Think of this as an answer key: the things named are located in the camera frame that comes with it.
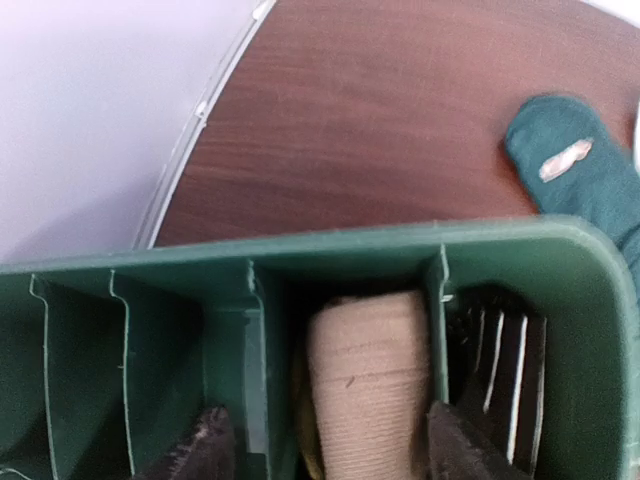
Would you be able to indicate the beige brown striped long sock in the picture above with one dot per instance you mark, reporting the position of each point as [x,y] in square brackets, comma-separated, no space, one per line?
[361,388]

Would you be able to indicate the dark teal sock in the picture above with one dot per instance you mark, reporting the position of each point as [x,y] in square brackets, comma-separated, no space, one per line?
[570,165]

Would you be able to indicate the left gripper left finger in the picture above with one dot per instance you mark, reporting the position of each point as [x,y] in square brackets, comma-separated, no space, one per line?
[207,451]

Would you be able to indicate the dark green compartment tray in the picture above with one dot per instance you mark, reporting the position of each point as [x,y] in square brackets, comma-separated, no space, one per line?
[107,361]

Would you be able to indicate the black white striped sock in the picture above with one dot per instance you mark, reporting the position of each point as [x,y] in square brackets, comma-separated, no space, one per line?
[496,347]

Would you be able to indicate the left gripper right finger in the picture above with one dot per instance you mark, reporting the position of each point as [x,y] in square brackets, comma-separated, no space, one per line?
[458,450]

